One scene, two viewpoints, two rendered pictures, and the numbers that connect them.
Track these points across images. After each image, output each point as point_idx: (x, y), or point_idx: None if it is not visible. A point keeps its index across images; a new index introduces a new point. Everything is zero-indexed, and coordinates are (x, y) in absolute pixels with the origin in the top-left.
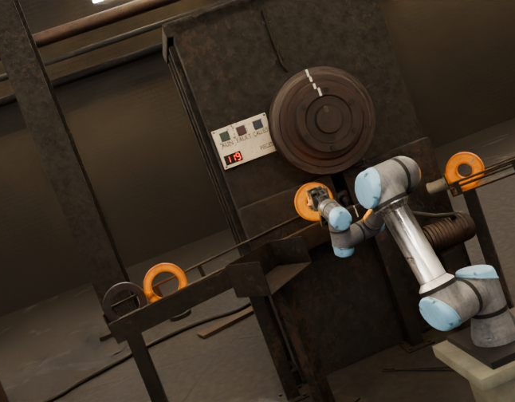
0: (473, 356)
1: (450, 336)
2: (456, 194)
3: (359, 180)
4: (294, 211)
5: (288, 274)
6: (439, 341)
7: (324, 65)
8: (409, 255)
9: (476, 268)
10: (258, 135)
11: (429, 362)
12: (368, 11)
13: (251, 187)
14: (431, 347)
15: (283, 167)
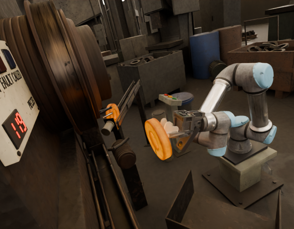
0: (255, 154)
1: (235, 162)
2: (118, 128)
3: (267, 69)
4: (89, 190)
5: (219, 212)
6: (140, 222)
7: (9, 13)
8: (267, 110)
9: (238, 118)
10: (18, 82)
11: (166, 226)
12: None
13: (45, 186)
14: (145, 226)
15: (45, 139)
